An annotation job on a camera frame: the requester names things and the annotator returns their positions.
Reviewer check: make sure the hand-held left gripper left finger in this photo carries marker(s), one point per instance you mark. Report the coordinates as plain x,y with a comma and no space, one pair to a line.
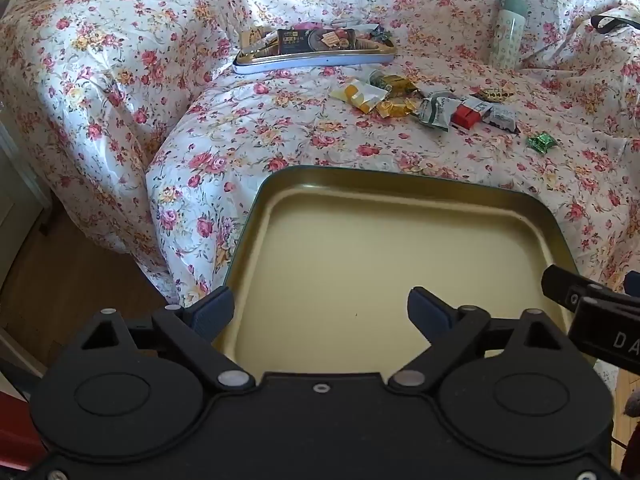
215,311

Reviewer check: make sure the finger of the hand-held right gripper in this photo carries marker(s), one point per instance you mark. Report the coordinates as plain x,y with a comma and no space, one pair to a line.
565,287
634,284

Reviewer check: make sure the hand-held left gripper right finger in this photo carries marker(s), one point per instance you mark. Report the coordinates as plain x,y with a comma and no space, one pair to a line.
425,312

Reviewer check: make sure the large green gold tin tray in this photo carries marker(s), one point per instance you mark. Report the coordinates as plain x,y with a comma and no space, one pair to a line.
350,260

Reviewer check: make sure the green foil candy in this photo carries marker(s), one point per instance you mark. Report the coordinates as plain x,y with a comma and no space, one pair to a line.
541,141

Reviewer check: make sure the black and white snack packet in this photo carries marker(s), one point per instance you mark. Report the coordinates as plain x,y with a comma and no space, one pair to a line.
502,120

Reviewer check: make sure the red and white snack packet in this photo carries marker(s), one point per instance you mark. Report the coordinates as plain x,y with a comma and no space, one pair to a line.
465,118

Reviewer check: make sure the green and white snack packet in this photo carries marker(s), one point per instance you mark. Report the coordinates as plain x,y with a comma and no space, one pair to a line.
435,112

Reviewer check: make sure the brown patterned snack packet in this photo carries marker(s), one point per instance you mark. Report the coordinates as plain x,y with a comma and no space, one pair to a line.
492,95

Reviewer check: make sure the gold candy wrapper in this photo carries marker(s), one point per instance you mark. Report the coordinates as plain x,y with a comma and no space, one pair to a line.
395,107

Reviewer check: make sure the yellow and white snack packet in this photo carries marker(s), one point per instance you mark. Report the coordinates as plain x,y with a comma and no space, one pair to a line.
360,95

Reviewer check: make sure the green and gold snack packet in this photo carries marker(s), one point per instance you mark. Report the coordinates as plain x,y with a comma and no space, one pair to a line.
397,84

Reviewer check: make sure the floral bedspread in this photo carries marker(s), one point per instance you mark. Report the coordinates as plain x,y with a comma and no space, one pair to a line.
250,125

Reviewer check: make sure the red object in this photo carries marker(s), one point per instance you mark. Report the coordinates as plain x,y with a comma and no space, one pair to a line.
15,425

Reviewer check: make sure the green patterned bottle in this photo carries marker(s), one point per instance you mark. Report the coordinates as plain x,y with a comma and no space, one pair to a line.
507,35

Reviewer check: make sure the light blue tin tray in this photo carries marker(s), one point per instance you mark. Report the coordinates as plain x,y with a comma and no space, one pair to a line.
310,62

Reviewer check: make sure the tan cracker packet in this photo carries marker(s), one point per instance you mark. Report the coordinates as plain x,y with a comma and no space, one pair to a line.
252,38

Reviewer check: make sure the dark candy wrapper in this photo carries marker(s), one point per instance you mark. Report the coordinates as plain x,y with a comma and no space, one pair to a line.
380,34

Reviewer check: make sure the black snack box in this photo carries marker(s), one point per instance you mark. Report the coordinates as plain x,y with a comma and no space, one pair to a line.
310,41

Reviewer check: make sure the pink snack packet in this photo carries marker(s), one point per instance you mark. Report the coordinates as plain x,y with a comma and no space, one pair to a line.
307,26

